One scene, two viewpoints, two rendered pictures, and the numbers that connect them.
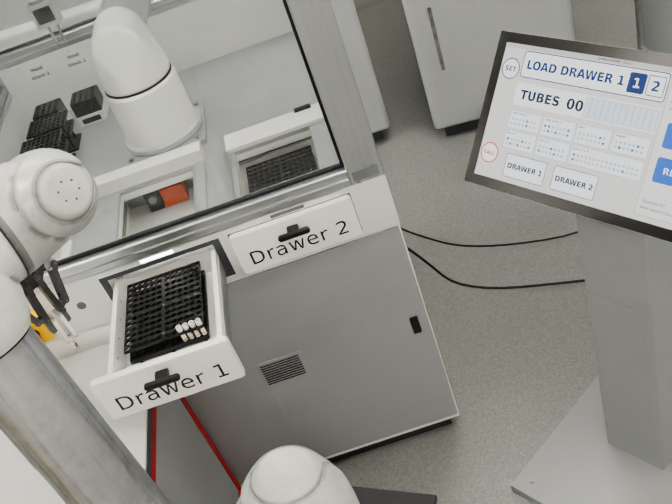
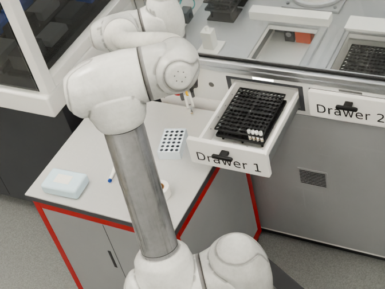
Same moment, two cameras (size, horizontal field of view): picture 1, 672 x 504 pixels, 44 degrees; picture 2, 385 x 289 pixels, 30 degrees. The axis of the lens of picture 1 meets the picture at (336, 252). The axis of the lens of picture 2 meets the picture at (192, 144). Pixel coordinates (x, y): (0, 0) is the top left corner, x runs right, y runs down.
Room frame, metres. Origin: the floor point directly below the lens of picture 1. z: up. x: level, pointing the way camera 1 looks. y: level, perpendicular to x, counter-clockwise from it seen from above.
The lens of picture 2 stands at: (-0.24, -0.43, 2.52)
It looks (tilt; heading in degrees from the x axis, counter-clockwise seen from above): 42 degrees down; 33
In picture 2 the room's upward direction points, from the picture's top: 15 degrees counter-clockwise
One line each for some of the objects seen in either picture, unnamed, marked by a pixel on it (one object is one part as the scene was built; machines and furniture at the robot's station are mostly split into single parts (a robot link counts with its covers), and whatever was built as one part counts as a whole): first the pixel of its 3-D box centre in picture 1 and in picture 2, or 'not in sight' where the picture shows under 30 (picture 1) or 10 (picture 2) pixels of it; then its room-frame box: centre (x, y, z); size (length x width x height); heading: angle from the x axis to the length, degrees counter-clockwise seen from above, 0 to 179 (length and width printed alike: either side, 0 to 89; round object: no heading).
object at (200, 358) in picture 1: (168, 378); (228, 156); (1.25, 0.41, 0.87); 0.29 x 0.02 x 0.11; 86
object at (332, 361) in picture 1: (243, 285); (328, 108); (2.05, 0.31, 0.40); 1.03 x 0.95 x 0.80; 86
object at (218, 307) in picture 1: (169, 313); (252, 117); (1.46, 0.39, 0.86); 0.40 x 0.26 x 0.06; 176
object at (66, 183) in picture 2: not in sight; (65, 183); (1.09, 0.99, 0.78); 0.15 x 0.10 x 0.04; 89
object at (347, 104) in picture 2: (293, 231); (347, 105); (1.52, 0.07, 0.91); 0.07 x 0.04 x 0.01; 86
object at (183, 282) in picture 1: (169, 314); (251, 117); (1.45, 0.39, 0.87); 0.22 x 0.18 x 0.06; 176
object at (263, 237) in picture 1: (296, 234); (350, 108); (1.55, 0.07, 0.87); 0.29 x 0.02 x 0.11; 86
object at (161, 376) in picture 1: (162, 377); (223, 155); (1.23, 0.41, 0.91); 0.07 x 0.04 x 0.01; 86
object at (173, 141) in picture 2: not in sight; (172, 143); (1.36, 0.68, 0.78); 0.12 x 0.08 x 0.04; 11
